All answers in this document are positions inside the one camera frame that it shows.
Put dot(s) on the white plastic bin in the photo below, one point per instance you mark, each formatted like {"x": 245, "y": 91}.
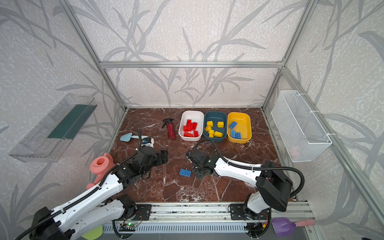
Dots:
{"x": 195, "y": 116}

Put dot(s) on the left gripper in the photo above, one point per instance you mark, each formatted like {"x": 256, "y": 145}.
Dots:
{"x": 162, "y": 157}

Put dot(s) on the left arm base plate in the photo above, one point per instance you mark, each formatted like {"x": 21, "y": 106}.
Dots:
{"x": 143, "y": 212}

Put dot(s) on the clear acrylic wall shelf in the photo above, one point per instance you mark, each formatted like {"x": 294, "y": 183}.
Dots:
{"x": 50, "y": 138}

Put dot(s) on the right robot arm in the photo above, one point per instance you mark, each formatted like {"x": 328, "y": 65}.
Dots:
{"x": 275, "y": 185}

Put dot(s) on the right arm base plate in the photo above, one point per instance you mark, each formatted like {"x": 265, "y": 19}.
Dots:
{"x": 238, "y": 211}

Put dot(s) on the green toy spatula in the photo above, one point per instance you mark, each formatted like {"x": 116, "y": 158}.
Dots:
{"x": 94, "y": 234}

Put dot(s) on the yellow tall brick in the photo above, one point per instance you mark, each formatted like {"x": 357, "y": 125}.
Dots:
{"x": 220, "y": 124}

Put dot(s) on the aluminium front rail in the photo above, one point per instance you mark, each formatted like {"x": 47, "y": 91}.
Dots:
{"x": 204, "y": 217}

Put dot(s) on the purple toy shovel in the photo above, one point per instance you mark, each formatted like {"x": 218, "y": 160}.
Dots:
{"x": 284, "y": 227}

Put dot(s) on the white wire basket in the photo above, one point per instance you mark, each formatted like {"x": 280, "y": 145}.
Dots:
{"x": 301, "y": 132}

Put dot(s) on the pink watering can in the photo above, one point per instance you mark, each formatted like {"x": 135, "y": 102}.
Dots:
{"x": 99, "y": 167}

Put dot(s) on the teal toy scraper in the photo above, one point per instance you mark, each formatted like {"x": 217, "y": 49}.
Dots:
{"x": 128, "y": 137}

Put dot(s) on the yellow plastic bin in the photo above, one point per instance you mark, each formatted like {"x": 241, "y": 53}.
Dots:
{"x": 243, "y": 126}

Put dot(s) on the blue brick low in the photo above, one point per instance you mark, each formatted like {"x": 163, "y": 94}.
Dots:
{"x": 185, "y": 173}

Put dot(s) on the yellow curved brick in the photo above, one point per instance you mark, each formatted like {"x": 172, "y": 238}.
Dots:
{"x": 218, "y": 134}

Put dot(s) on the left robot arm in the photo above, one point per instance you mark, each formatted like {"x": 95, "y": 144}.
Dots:
{"x": 91, "y": 209}

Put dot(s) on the teal plastic bin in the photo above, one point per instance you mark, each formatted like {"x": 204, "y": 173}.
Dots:
{"x": 216, "y": 117}

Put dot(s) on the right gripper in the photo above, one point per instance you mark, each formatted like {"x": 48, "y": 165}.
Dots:
{"x": 197, "y": 167}

